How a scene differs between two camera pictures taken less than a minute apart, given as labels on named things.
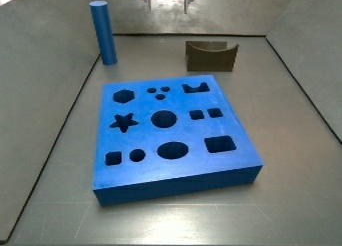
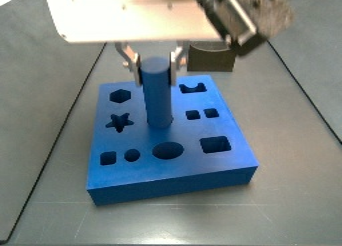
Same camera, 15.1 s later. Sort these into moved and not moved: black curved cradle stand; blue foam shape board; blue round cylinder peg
Moved: blue round cylinder peg
Not moved: blue foam shape board; black curved cradle stand
